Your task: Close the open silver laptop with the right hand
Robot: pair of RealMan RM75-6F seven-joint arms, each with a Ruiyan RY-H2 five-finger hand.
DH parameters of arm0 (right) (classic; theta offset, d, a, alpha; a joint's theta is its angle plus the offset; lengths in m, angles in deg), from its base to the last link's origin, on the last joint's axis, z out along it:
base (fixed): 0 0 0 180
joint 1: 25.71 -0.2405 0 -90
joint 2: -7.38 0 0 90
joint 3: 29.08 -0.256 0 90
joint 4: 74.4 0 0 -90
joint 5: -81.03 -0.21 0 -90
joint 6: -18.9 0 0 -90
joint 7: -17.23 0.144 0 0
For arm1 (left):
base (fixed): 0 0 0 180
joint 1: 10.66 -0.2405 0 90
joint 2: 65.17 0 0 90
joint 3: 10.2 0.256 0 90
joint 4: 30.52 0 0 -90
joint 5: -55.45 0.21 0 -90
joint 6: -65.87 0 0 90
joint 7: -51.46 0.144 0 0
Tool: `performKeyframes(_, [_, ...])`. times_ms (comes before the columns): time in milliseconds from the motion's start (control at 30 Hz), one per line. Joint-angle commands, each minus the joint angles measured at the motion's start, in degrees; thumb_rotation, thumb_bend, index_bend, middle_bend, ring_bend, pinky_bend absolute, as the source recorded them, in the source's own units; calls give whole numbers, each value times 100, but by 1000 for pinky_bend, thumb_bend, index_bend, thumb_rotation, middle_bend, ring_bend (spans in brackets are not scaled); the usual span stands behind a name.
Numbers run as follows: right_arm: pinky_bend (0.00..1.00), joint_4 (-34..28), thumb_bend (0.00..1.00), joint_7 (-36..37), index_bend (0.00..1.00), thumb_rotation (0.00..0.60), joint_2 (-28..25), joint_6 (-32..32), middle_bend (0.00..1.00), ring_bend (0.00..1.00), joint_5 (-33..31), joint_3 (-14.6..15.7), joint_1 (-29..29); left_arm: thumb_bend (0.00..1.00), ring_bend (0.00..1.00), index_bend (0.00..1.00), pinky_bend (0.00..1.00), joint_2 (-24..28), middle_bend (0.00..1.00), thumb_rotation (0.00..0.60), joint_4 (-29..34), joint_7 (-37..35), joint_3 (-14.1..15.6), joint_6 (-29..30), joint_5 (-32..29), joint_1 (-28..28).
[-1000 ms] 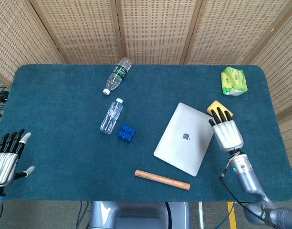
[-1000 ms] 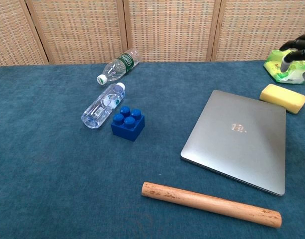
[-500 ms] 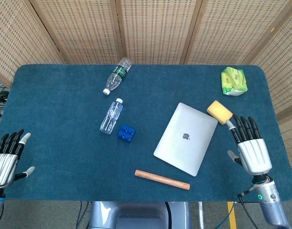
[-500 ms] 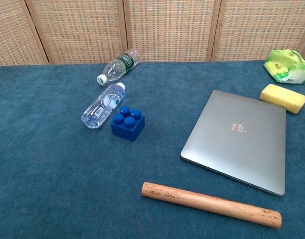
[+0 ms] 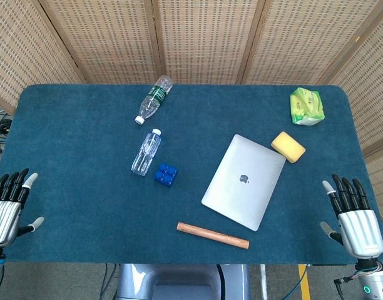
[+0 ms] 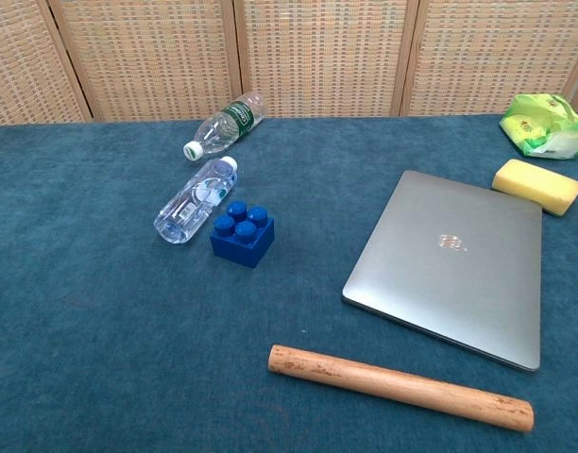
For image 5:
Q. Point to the wooden stick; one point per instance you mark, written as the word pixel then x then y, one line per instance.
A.
pixel 213 235

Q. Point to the clear unlabelled water bottle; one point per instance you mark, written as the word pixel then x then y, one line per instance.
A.
pixel 146 153

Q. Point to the bamboo screen panel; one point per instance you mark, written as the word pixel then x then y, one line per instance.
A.
pixel 16 47
pixel 100 37
pixel 304 37
pixel 207 37
pixel 373 78

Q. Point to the blue toy brick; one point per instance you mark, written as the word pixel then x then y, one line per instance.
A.
pixel 166 175

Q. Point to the yellow floor tape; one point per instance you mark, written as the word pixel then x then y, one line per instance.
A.
pixel 304 281

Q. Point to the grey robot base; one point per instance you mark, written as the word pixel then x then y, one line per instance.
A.
pixel 179 281

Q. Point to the green label plastic bottle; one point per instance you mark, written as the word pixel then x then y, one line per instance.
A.
pixel 152 101

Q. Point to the white table leg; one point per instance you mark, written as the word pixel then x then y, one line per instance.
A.
pixel 263 281

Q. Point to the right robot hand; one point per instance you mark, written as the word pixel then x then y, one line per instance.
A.
pixel 362 231

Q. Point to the yellow sponge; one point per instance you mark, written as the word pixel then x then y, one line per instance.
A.
pixel 288 147

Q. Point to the blue table mat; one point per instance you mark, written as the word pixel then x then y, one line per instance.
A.
pixel 85 156

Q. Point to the silver laptop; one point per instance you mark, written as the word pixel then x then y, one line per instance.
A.
pixel 244 181

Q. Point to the green tissue pack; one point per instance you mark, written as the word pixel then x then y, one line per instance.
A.
pixel 307 106

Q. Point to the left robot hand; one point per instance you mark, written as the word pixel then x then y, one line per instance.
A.
pixel 2 218

